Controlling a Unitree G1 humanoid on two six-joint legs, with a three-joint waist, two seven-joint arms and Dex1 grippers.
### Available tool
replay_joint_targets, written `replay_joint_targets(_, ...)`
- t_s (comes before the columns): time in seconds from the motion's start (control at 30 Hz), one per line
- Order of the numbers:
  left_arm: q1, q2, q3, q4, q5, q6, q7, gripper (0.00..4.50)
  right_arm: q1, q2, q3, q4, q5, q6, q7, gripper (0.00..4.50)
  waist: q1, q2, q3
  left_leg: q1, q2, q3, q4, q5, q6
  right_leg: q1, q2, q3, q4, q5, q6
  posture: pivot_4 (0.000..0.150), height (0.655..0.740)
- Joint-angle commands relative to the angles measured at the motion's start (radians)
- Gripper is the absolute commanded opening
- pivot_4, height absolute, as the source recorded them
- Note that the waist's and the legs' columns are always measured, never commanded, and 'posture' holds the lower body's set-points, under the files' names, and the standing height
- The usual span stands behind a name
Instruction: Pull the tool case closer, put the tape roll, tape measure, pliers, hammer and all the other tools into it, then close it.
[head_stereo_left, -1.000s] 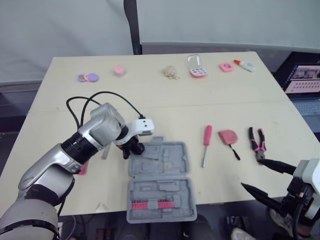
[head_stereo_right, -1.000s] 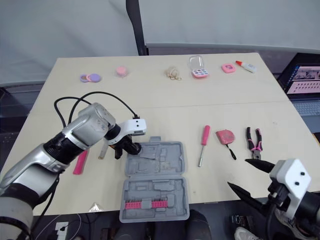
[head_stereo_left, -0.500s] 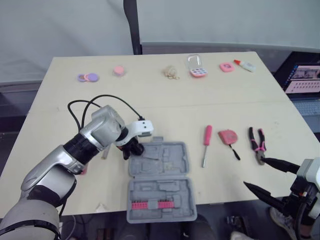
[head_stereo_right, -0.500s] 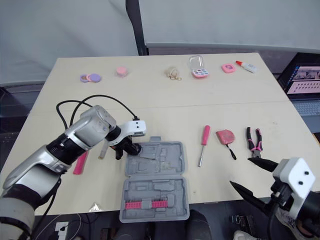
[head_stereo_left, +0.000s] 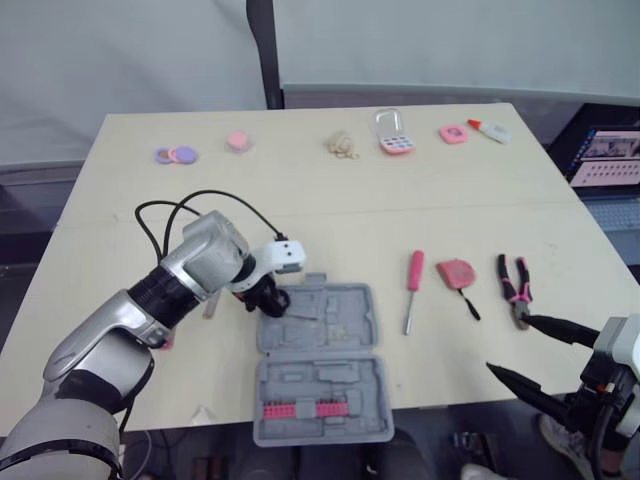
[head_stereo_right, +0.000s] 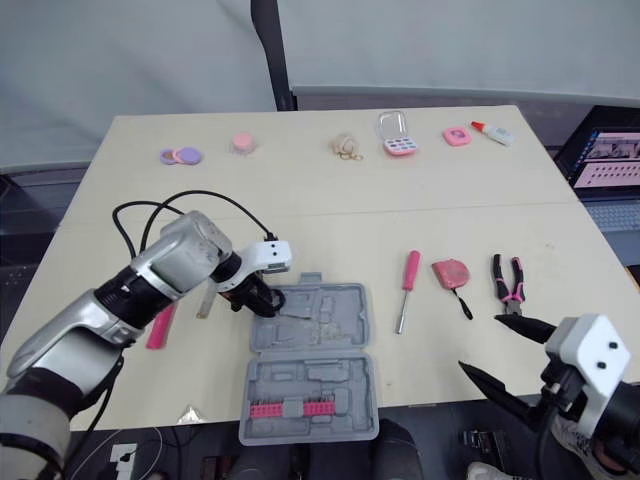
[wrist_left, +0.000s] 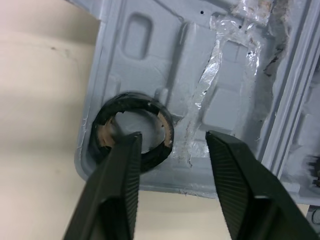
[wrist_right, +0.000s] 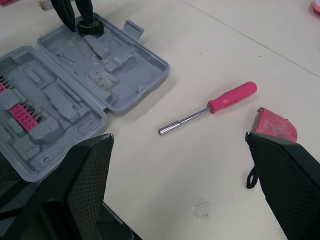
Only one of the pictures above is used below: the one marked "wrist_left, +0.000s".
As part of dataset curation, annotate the black tape roll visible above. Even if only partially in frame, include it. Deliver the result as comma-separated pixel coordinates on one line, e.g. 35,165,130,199
90,91,176,174

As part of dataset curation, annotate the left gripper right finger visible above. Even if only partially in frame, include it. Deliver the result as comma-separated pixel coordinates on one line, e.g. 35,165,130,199
205,130,320,240

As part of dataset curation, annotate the grey tool case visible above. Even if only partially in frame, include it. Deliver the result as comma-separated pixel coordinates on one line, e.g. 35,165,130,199
73,0,320,208

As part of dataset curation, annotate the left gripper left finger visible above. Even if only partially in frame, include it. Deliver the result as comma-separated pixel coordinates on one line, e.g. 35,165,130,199
61,131,144,240

